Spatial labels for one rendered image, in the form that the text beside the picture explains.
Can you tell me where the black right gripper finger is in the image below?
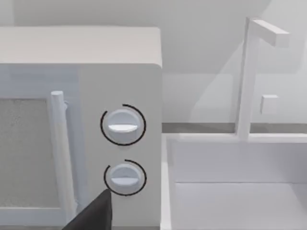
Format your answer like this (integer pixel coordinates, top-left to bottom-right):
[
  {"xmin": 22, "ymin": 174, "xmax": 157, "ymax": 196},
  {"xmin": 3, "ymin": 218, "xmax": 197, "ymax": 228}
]
[{"xmin": 61, "ymin": 188, "xmax": 113, "ymax": 230}]

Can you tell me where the round white microwave knob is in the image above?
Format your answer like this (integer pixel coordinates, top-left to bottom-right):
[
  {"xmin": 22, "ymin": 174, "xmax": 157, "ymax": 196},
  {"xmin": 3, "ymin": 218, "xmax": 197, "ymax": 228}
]
[
  {"xmin": 100, "ymin": 103, "xmax": 147, "ymax": 146},
  {"xmin": 103, "ymin": 159, "xmax": 147, "ymax": 196}
]

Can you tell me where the microwave door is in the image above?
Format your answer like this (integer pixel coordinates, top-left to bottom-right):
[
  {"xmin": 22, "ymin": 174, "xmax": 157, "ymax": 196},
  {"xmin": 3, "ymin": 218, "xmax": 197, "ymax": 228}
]
[{"xmin": 0, "ymin": 67, "xmax": 84, "ymax": 226}]

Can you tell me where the pale microwave oven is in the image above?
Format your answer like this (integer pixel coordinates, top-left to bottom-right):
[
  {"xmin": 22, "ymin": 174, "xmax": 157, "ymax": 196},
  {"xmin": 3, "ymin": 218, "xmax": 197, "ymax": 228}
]
[{"xmin": 0, "ymin": 26, "xmax": 164, "ymax": 230}]

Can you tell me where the white sink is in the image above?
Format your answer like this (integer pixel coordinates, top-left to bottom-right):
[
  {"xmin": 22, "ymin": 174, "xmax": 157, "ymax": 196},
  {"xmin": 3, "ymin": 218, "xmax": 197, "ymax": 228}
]
[{"xmin": 160, "ymin": 132, "xmax": 307, "ymax": 230}]

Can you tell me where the tall white tap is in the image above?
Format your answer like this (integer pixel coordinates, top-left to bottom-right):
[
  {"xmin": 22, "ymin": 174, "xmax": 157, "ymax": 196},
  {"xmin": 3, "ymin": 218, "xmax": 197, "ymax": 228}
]
[{"xmin": 236, "ymin": 16, "xmax": 290, "ymax": 140}]

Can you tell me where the pale microwave door handle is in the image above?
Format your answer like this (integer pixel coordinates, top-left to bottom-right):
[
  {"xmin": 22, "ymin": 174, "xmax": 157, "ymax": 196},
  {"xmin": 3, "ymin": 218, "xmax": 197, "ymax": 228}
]
[{"xmin": 50, "ymin": 90, "xmax": 78, "ymax": 226}]

